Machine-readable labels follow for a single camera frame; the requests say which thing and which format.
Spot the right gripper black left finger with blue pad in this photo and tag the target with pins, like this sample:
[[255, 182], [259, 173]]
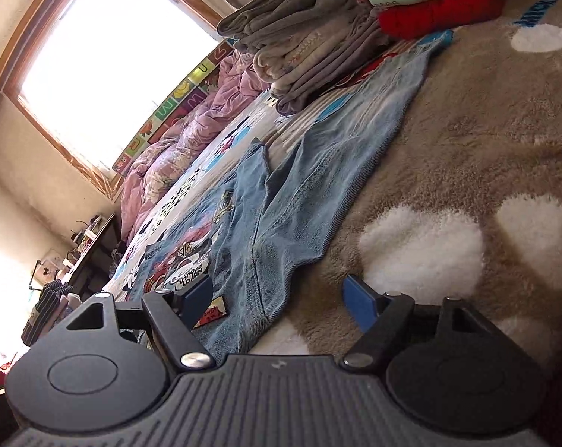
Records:
[[169, 318]]

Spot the dark side desk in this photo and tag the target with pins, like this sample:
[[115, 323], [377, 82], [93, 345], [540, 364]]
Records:
[[90, 272]]

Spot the folded red garment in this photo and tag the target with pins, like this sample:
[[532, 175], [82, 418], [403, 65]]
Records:
[[417, 20]]

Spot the pink purple floral quilt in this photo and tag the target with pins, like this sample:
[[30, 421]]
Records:
[[159, 166]]

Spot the folded grey clothes stack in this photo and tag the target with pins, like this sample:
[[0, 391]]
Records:
[[301, 47]]

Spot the light blue denim jeans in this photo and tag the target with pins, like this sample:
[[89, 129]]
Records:
[[260, 223]]

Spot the folded clothes pile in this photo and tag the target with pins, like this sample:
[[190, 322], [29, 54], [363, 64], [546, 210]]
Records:
[[57, 300]]

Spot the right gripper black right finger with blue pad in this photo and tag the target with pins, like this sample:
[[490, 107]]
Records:
[[390, 323]]

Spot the alphabet foam mat strip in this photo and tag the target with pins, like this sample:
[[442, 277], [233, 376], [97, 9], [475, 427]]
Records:
[[189, 93]]

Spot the Mickey plush bed blanket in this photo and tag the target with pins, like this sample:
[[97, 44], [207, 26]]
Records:
[[468, 201]]

